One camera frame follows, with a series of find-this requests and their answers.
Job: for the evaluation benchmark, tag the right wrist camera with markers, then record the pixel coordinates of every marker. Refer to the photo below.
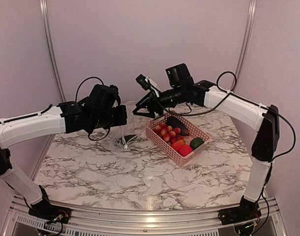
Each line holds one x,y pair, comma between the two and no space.
148,84

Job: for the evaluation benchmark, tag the left aluminium frame post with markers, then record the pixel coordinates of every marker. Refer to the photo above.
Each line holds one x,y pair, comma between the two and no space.
51,50

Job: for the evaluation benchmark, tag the long green cucumber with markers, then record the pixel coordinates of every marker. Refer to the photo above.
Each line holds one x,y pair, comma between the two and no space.
124,140

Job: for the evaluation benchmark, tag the pink perforated plastic basket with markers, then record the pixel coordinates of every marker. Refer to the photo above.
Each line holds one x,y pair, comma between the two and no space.
166,147

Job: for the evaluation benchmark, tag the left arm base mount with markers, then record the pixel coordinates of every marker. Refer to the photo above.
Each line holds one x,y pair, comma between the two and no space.
45,210

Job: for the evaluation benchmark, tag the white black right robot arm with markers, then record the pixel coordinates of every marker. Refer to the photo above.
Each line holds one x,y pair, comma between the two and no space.
262,119

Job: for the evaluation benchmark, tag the aluminium frame post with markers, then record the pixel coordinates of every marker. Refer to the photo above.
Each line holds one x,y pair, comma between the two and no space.
247,37
51,50

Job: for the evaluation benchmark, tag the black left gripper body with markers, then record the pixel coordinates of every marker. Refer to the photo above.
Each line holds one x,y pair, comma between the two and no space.
104,120

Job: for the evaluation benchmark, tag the clear zip top bag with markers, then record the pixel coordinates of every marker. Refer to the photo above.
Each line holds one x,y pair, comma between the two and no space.
135,125

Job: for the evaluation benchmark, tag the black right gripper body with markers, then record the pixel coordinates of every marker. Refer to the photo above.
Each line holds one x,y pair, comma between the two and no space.
178,96

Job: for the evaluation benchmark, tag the green bell pepper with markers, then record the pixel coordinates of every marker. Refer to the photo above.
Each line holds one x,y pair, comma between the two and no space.
196,142

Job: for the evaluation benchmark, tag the aluminium front rail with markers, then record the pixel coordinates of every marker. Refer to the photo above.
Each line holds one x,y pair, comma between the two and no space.
92,221

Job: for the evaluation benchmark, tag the dark purple eggplant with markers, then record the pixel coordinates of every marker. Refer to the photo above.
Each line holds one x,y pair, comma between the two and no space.
176,123

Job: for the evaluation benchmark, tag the red yellow lychee bunch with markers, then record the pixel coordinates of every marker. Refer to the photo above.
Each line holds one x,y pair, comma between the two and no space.
168,133

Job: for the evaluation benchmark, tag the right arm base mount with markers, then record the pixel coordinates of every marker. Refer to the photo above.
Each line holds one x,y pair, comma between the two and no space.
246,210

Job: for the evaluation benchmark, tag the right aluminium frame post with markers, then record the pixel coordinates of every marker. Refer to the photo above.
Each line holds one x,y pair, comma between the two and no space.
247,37

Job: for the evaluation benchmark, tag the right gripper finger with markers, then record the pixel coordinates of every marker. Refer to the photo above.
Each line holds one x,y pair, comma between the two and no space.
141,107
148,115

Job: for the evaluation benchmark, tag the orange red mango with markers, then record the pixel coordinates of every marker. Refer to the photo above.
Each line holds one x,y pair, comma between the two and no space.
178,144

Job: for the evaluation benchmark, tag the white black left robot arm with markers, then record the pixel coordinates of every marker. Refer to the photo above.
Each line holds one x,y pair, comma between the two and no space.
64,118

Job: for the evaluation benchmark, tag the pink red apple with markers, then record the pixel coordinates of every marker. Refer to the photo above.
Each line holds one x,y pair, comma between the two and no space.
185,150

